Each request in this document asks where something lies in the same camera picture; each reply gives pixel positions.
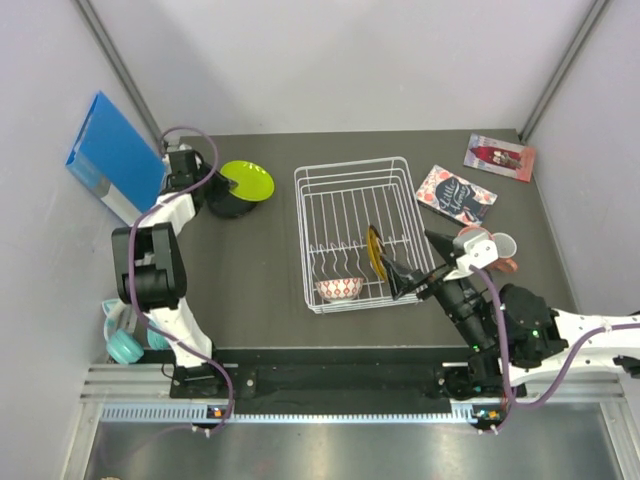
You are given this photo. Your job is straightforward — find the lime green plate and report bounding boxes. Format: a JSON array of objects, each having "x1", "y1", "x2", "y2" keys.
[{"x1": 220, "y1": 160, "x2": 275, "y2": 202}]

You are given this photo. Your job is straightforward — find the teal object behind arm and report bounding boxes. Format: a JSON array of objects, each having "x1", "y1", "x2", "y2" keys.
[{"x1": 101, "y1": 299, "x2": 145, "y2": 365}]

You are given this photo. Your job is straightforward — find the pink plastic cup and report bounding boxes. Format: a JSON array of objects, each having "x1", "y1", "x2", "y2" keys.
[{"x1": 457, "y1": 225, "x2": 494, "y2": 240}]

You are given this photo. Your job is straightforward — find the red purple book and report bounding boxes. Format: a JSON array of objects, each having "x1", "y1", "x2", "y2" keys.
[{"x1": 463, "y1": 133, "x2": 536, "y2": 183}]

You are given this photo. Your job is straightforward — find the white wire dish rack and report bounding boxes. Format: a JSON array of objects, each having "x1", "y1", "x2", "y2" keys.
[{"x1": 294, "y1": 157, "x2": 435, "y2": 314}]

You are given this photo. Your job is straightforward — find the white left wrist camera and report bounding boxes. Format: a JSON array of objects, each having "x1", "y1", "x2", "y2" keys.
[{"x1": 164, "y1": 142, "x2": 193, "y2": 156}]

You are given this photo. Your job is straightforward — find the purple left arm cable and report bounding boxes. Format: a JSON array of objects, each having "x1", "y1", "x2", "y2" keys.
[{"x1": 127, "y1": 126, "x2": 236, "y2": 435}]

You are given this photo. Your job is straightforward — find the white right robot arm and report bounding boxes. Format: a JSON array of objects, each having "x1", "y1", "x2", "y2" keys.
[{"x1": 367, "y1": 226, "x2": 639, "y2": 400}]

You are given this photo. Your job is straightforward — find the red patterned white bowl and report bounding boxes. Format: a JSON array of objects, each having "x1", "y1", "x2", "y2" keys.
[{"x1": 315, "y1": 277, "x2": 364, "y2": 303}]

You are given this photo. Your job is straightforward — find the blue folder box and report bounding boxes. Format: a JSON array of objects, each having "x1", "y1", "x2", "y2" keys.
[{"x1": 66, "y1": 92, "x2": 165, "y2": 225}]

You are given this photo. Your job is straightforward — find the yellow plate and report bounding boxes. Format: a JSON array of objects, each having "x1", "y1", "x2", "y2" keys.
[{"x1": 366, "y1": 225, "x2": 388, "y2": 282}]

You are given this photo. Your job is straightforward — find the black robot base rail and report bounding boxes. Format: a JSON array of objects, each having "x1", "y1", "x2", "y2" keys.
[{"x1": 168, "y1": 344, "x2": 506, "y2": 402}]

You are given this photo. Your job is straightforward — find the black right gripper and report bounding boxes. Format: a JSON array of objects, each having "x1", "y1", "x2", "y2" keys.
[{"x1": 379, "y1": 230, "x2": 494, "y2": 356}]

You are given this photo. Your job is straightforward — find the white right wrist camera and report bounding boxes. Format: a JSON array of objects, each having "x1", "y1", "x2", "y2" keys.
[{"x1": 444, "y1": 234, "x2": 498, "y2": 281}]

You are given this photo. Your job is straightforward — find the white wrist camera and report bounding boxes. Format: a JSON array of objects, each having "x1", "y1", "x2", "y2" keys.
[
  {"x1": 164, "y1": 142, "x2": 193, "y2": 156},
  {"x1": 444, "y1": 234, "x2": 498, "y2": 281}
]

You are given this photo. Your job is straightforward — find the Little Women book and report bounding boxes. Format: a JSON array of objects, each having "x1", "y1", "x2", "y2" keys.
[{"x1": 415, "y1": 165, "x2": 498, "y2": 226}]

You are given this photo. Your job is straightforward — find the black plate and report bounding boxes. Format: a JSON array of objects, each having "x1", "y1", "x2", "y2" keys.
[{"x1": 206, "y1": 191, "x2": 258, "y2": 219}]

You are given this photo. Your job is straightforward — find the grey slotted cable duct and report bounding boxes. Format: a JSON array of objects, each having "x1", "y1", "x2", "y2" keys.
[{"x1": 101, "y1": 403, "x2": 499, "y2": 425}]

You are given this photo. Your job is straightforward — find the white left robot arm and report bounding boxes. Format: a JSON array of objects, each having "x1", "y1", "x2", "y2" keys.
[{"x1": 111, "y1": 145, "x2": 228, "y2": 399}]

